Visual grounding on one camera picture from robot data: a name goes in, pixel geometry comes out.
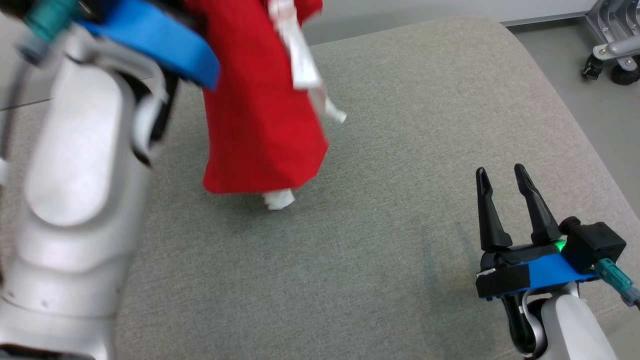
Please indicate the grey metal wheeled stand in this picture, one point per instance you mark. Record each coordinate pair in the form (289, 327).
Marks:
(617, 35)

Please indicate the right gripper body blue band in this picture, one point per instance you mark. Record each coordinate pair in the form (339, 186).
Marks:
(550, 272)

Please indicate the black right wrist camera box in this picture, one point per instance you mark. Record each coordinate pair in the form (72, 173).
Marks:
(595, 245)

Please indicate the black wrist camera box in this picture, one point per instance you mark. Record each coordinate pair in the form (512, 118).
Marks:
(595, 245)
(10, 6)

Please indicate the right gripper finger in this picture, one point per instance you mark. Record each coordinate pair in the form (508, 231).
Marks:
(537, 210)
(490, 220)

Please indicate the red jersey with number 23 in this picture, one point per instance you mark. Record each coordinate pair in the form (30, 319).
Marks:
(260, 100)

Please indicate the teal left camera connector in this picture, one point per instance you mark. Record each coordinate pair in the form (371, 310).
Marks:
(47, 17)

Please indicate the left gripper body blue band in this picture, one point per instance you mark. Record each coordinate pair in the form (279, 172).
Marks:
(150, 35)

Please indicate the teal camera connector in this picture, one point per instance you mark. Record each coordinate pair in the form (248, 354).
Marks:
(47, 17)
(615, 280)

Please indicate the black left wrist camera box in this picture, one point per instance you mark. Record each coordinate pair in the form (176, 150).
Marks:
(10, 6)

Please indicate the teal right camera connector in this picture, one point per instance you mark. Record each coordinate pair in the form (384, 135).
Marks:
(615, 280)

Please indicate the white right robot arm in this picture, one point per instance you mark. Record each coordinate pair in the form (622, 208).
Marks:
(570, 325)

